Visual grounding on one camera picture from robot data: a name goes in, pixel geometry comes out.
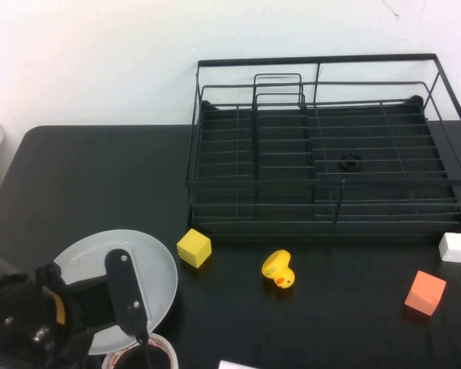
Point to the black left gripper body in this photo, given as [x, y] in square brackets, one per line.
[94, 301]

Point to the grey round plate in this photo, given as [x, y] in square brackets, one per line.
[157, 276]

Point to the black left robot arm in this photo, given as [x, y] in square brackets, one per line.
[15, 307]

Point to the clear tape roll red print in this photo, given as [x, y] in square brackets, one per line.
[170, 348]

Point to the yellow cube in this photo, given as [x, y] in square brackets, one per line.
[194, 248]

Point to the white paper sheet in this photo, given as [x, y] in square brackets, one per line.
[234, 365]

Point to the yellow rubber duck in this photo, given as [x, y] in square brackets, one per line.
[277, 267]

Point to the black drip tray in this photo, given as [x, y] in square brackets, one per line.
[284, 132]

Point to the orange cube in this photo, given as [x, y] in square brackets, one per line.
[424, 292]

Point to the white cube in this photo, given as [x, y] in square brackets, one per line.
[456, 248]

